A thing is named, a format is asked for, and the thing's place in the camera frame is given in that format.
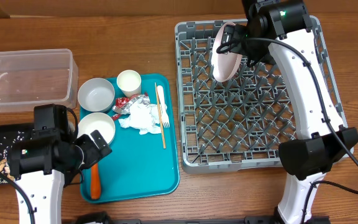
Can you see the grey bowl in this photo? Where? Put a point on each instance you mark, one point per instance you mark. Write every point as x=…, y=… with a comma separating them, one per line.
x=96, y=95

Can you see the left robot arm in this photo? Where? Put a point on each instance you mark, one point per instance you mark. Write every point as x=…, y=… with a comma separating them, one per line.
x=48, y=162

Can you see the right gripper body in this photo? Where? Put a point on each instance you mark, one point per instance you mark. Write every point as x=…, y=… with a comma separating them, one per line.
x=237, y=39

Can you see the wooden chopstick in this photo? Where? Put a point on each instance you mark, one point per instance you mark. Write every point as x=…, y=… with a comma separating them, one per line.
x=160, y=117

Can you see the white plastic fork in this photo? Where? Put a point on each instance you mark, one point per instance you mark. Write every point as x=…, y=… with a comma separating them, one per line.
x=161, y=96

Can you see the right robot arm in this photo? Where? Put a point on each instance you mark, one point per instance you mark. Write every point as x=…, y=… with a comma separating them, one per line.
x=281, y=33

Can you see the orange carrot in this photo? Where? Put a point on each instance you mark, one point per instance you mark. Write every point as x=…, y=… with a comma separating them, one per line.
x=95, y=186

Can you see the white round plate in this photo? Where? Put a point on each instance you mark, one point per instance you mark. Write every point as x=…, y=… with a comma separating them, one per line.
x=224, y=65

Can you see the white ceramic bowl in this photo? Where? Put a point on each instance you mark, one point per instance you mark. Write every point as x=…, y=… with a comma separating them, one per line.
x=97, y=121

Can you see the clear plastic bin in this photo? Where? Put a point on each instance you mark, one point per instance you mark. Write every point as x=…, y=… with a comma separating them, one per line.
x=30, y=78

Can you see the white paper cup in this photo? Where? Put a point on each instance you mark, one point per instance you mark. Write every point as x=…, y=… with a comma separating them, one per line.
x=129, y=82

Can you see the red foil wrapper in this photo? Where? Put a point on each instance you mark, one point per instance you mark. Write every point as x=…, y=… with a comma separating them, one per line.
x=123, y=104

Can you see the grey dishwasher rack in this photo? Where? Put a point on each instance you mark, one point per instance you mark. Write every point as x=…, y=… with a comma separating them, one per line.
x=228, y=126

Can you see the crumpled white napkin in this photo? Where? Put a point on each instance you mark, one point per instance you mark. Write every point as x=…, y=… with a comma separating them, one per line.
x=143, y=117

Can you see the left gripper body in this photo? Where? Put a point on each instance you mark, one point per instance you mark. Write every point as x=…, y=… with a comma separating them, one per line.
x=91, y=154

